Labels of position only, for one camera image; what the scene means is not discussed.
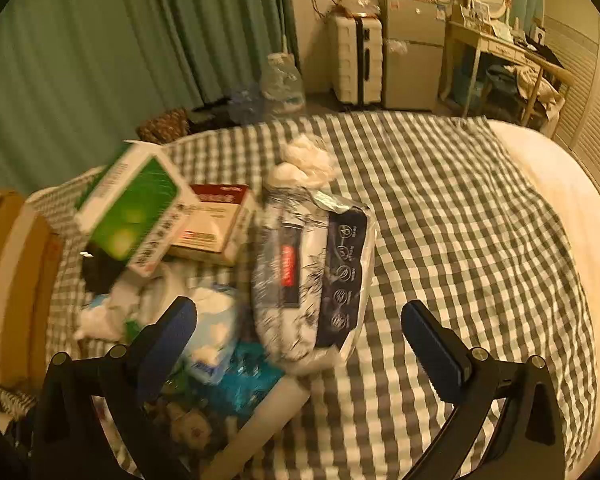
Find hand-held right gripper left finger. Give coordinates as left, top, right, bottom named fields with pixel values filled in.
left=30, top=296, right=201, bottom=480

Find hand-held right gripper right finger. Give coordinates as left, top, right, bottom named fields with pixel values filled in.
left=401, top=300, right=568, bottom=480

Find long white tube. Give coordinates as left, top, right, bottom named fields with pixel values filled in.
left=205, top=377, right=312, bottom=476

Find green medicine box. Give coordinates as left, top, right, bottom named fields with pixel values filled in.
left=75, top=140, right=202, bottom=279

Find white black wipes pack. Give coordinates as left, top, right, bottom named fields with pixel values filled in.
left=250, top=185, right=378, bottom=376

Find brown cardboard box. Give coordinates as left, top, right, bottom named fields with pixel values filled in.
left=0, top=190, right=63, bottom=391

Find white lace cloth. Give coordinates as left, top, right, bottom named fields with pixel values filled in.
left=267, top=135, right=337, bottom=192

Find light blue tissue packet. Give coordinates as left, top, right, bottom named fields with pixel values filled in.
left=184, top=282, right=242, bottom=386

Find white crumpled plastic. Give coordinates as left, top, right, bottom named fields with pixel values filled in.
left=74, top=260, right=183, bottom=347

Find blue blister pack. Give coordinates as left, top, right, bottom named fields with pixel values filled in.
left=219, top=342, right=287, bottom=411

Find black crumpled wrapper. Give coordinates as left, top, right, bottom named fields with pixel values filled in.
left=80, top=245, right=127, bottom=297

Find grey checked blanket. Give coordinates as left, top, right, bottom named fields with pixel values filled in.
left=27, top=110, right=600, bottom=480

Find red and white box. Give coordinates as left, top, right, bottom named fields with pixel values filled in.
left=169, top=183, right=254, bottom=267

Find brown patterned bag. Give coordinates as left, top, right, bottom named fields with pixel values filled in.
left=139, top=107, right=188, bottom=145

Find black bag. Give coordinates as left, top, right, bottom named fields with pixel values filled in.
left=187, top=100, right=241, bottom=133

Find crushed blue plastic bottle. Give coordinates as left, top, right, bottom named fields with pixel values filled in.
left=227, top=82, right=266, bottom=123

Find large clear water bottle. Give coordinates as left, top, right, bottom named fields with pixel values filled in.
left=260, top=52, right=306, bottom=113

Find beige clothes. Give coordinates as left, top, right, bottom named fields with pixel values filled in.
left=515, top=62, right=566, bottom=111

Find white louvered wardrobe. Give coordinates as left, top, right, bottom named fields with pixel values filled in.
left=535, top=10, right=600, bottom=201

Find grey mini fridge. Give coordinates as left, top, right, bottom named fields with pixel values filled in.
left=380, top=0, right=453, bottom=111

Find white suitcase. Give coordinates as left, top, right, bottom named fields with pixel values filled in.
left=328, top=10, right=385, bottom=106

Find wooden chair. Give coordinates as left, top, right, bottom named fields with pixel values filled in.
left=480, top=52, right=576, bottom=128

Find white dressing table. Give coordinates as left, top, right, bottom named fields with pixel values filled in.
left=437, top=15, right=536, bottom=116

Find clear plastic bags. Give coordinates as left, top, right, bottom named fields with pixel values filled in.
left=332, top=0, right=381, bottom=18

